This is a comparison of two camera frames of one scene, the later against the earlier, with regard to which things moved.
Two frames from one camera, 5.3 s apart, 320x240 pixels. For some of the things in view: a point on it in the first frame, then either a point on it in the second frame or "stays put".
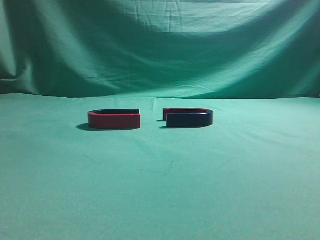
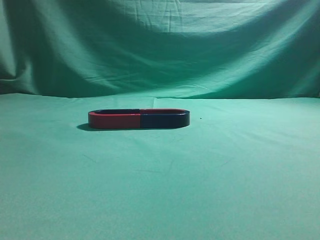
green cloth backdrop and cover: (254, 174) stays put
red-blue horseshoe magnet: (114, 118) stays put
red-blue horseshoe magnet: (188, 117) → (161, 118)
